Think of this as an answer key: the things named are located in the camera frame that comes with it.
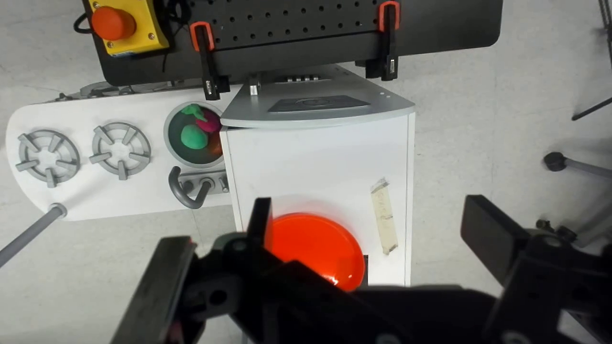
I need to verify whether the grey toy burner far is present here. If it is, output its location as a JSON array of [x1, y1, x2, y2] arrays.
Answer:
[[15, 130, 80, 187]]

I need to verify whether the black orange clamp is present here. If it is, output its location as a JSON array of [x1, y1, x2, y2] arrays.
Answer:
[[365, 0, 401, 80], [189, 21, 229, 99]]

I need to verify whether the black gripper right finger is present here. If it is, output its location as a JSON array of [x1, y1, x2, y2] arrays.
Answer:
[[461, 195, 532, 287]]

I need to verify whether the white cabinet box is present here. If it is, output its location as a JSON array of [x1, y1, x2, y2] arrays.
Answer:
[[222, 67, 415, 285]]

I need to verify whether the black orange clamp right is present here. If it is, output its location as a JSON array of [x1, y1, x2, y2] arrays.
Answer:
[[189, 21, 229, 99]]

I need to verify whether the grey toy burner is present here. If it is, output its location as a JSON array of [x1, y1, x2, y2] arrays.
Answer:
[[90, 122, 153, 180], [15, 130, 80, 187]]

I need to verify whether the orange plastic plate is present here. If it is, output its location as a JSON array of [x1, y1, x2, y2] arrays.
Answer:
[[264, 212, 367, 292]]

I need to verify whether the grey toy faucet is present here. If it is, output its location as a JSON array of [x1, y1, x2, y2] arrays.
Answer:
[[168, 166, 229, 210]]

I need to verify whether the white toy stove top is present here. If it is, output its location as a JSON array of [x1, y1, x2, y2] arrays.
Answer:
[[6, 90, 229, 222]]

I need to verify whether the yellow red emergency stop button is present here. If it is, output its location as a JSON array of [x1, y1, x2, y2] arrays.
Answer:
[[86, 0, 168, 57]]

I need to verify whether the black orange clamp left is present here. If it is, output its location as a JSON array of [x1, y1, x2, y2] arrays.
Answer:
[[365, 0, 401, 80]]

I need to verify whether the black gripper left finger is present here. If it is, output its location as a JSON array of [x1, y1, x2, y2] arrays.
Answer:
[[111, 237, 195, 344]]

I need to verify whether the masking tape strip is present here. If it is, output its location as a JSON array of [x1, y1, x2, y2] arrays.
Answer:
[[371, 180, 398, 256]]

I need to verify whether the grey toy burner near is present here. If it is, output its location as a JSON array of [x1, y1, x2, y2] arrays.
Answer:
[[90, 122, 153, 180]]

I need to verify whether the black perforated breadboard table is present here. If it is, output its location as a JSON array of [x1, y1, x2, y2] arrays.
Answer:
[[74, 0, 503, 84]]

